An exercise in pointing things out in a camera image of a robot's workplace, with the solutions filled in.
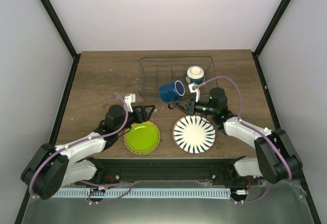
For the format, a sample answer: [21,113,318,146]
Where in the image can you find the grey wire dish rack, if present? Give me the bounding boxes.
[138,55,216,101]

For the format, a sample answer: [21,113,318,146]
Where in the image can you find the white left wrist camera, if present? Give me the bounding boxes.
[124,93,136,113]

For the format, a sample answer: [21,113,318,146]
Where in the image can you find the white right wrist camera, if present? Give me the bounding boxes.
[188,82,200,102]

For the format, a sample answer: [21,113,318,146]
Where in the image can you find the dark blue mug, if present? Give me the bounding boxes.
[158,80,185,104]

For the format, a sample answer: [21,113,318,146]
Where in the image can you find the purple cable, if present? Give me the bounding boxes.
[194,75,293,205]
[28,92,132,206]

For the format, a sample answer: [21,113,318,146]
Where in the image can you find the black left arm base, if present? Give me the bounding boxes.
[81,174,119,187]

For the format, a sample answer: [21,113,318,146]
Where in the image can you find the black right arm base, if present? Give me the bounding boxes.
[211,164,259,188]

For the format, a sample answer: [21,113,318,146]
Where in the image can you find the woven yellow round placemat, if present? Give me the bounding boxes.
[123,121,161,155]

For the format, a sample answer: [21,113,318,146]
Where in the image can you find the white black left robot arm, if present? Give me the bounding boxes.
[20,105,155,199]

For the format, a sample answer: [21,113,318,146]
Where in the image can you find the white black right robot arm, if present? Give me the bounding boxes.
[168,87,302,185]

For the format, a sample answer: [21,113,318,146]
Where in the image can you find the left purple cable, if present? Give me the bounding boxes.
[28,92,132,206]

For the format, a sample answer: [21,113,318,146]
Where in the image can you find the white and teal bowl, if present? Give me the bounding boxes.
[185,65,205,84]

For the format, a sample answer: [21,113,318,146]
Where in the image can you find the white blue striped plate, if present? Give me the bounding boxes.
[173,115,216,154]

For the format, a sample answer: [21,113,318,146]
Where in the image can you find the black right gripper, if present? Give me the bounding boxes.
[173,97,216,117]

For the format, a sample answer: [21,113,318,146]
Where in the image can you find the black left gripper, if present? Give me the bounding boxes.
[115,105,155,134]

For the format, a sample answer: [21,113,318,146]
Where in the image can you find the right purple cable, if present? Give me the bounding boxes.
[194,75,293,205]

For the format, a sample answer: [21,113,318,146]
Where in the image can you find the light blue slotted cable duct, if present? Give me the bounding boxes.
[53,188,231,199]

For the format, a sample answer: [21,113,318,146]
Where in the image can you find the lime green plate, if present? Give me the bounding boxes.
[125,123,159,153]

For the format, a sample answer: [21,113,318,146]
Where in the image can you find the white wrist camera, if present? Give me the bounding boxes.
[188,82,200,102]
[124,93,136,113]

